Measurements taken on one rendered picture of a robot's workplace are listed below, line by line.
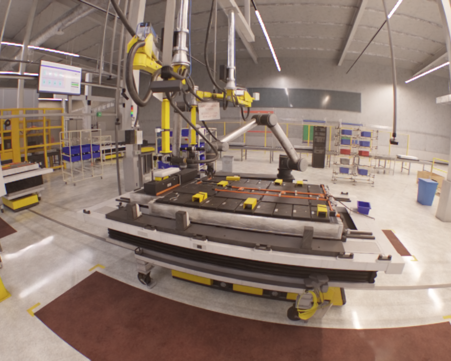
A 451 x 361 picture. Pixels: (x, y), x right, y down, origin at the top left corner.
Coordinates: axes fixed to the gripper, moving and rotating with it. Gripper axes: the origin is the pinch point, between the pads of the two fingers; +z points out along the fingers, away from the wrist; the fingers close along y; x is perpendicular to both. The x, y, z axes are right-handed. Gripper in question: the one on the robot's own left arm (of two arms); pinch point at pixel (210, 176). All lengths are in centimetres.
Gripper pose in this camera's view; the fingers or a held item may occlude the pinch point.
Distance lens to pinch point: 258.5
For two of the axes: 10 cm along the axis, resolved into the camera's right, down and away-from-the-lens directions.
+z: -0.1, 9.8, 2.2
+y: -9.5, -0.8, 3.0
